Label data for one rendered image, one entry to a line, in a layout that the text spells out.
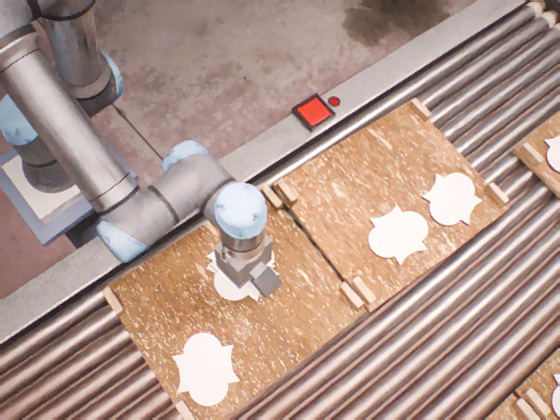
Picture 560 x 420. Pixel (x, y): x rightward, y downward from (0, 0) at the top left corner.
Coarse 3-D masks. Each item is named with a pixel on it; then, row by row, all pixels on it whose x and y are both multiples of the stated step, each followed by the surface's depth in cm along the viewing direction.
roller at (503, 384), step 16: (544, 336) 114; (528, 352) 112; (544, 352) 112; (512, 368) 110; (528, 368) 110; (496, 384) 109; (512, 384) 109; (480, 400) 107; (496, 400) 107; (464, 416) 106; (480, 416) 106
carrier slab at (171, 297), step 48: (192, 240) 118; (288, 240) 118; (144, 288) 113; (192, 288) 113; (288, 288) 114; (336, 288) 114; (144, 336) 109; (192, 336) 109; (240, 336) 109; (288, 336) 110; (240, 384) 106
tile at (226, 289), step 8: (272, 256) 112; (272, 264) 111; (216, 280) 109; (224, 280) 109; (216, 288) 108; (224, 288) 108; (232, 288) 108; (248, 288) 109; (224, 296) 108; (232, 296) 108; (240, 296) 108; (256, 296) 108
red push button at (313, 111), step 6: (312, 102) 134; (318, 102) 134; (300, 108) 133; (306, 108) 133; (312, 108) 133; (318, 108) 133; (324, 108) 134; (300, 114) 133; (306, 114) 133; (312, 114) 133; (318, 114) 133; (324, 114) 133; (330, 114) 133; (312, 120) 132; (318, 120) 132; (312, 126) 132
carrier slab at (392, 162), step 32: (384, 128) 131; (416, 128) 131; (320, 160) 127; (352, 160) 127; (384, 160) 127; (416, 160) 128; (448, 160) 128; (320, 192) 123; (352, 192) 124; (384, 192) 124; (416, 192) 124; (480, 192) 125; (320, 224) 120; (352, 224) 120; (480, 224) 121; (352, 256) 117; (416, 256) 118; (352, 288) 115; (384, 288) 115
